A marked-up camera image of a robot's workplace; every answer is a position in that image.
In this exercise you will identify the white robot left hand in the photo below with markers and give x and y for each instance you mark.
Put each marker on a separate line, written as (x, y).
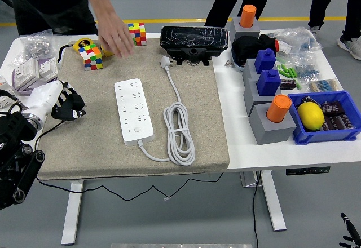
(42, 98)

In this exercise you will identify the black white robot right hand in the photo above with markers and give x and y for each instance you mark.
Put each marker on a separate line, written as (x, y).
(352, 229)

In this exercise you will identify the person's left hand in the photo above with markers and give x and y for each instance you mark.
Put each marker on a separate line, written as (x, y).
(117, 36)

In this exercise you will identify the black plug adapter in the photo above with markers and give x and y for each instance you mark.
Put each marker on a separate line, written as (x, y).
(76, 101)

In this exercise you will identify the white power strip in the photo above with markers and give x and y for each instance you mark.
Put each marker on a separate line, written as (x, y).
(134, 112)

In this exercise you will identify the small yellow tape measure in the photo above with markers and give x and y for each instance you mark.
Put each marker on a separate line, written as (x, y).
(106, 53)

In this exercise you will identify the purple tray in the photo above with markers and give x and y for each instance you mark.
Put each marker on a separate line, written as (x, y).
(22, 91)

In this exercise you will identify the tall scrambled puzzle cube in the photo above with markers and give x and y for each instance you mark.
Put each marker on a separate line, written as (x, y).
(138, 33)

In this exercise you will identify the white socket box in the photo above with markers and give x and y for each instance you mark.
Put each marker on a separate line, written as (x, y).
(48, 67)
(25, 73)

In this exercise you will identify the scrambled colour puzzle cube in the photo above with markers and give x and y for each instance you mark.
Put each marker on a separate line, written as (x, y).
(91, 57)

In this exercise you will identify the round yellow tape measure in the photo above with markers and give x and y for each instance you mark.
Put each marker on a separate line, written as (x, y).
(81, 44)

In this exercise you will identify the white circuit breaker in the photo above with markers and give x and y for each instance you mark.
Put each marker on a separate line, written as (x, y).
(4, 86)

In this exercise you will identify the clear bag of metal parts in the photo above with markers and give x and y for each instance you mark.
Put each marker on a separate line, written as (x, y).
(35, 48)

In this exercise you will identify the black table control panel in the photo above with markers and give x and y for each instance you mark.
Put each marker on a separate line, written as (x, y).
(307, 170)

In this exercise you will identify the black device in plastic wrap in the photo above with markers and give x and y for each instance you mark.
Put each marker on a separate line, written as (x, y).
(193, 38)

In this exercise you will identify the white table leg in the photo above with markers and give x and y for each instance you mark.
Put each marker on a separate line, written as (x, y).
(272, 203)
(72, 217)

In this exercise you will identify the blue plastic bin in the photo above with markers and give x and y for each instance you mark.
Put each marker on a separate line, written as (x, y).
(321, 136)

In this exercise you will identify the dark brown capacitor pack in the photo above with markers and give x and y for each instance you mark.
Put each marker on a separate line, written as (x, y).
(335, 118)

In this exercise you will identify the grey-brown mat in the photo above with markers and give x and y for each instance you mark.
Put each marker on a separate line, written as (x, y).
(197, 118)

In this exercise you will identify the grey square block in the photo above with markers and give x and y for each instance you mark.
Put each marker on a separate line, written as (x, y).
(270, 133)
(248, 70)
(249, 95)
(235, 29)

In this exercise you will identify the yellow lemon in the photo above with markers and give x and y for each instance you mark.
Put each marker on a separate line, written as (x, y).
(310, 115)

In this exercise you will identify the white bowl with blue rim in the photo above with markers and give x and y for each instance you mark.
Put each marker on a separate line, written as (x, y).
(237, 67)

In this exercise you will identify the black cloth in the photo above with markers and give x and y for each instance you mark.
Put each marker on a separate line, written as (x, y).
(245, 48)

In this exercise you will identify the orange cylinder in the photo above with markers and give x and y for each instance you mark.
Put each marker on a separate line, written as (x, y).
(247, 15)
(278, 108)

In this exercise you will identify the small black clip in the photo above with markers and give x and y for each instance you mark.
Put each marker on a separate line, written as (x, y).
(306, 100)

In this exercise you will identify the clear bag of taped resistors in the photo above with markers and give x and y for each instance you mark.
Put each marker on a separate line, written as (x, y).
(324, 85)

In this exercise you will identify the blue block with knob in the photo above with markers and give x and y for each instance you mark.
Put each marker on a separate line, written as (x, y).
(268, 84)
(265, 62)

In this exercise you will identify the green battery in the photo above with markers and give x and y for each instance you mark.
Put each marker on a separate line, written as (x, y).
(298, 84)
(284, 73)
(279, 69)
(294, 73)

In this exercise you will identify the small orange cap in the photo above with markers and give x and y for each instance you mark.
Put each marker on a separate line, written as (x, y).
(277, 46)

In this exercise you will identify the clear bag of blue resistors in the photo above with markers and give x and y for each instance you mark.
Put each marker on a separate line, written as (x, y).
(306, 70)

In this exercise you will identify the small white carton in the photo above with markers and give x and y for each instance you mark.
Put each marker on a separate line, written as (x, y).
(285, 48)

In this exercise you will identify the large clear bag of resistors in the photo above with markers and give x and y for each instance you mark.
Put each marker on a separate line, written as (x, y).
(301, 38)

